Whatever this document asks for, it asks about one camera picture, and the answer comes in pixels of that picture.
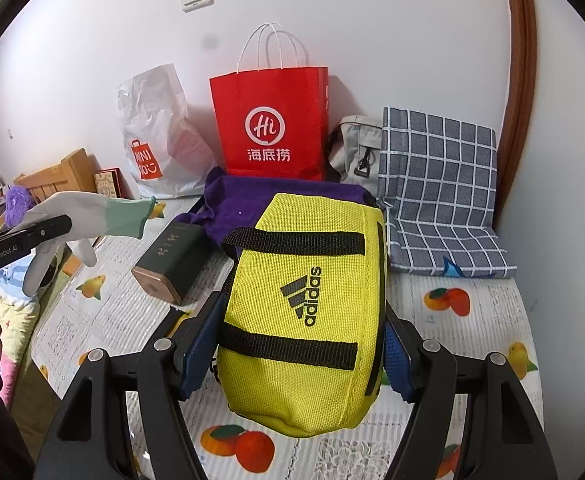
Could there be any red paper shopping bag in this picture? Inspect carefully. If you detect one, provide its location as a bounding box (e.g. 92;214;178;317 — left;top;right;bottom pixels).
210;65;329;181

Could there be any grey canvas bag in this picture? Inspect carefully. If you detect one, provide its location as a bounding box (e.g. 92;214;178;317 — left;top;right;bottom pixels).
328;115;382;196

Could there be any grey checked cloth bag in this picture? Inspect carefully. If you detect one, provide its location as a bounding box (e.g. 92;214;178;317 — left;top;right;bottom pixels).
378;106;516;278

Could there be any yellow adidas pouch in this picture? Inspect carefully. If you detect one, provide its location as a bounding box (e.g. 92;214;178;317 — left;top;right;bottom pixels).
216;193;387;438

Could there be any small patterned box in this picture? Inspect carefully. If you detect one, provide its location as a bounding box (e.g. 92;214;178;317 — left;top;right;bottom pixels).
94;168;124;198

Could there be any brown wooden door frame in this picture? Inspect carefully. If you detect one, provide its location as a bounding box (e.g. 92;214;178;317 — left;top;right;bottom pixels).
493;0;537;226

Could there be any purple plush toy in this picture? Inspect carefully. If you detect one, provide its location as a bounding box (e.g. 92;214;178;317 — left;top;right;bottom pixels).
4;185;36;228

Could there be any white work glove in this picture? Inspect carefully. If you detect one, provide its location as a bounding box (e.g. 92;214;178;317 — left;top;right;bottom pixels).
14;191;158;297

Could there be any white Miniso plastic bag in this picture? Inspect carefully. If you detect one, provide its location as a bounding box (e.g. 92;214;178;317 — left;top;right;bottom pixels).
117;64;218;200

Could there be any purple fleece blanket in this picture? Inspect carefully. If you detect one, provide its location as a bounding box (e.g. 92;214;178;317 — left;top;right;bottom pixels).
175;167;373;258

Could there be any dark green box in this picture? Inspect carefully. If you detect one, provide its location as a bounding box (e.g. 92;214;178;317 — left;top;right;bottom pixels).
132;219;214;306

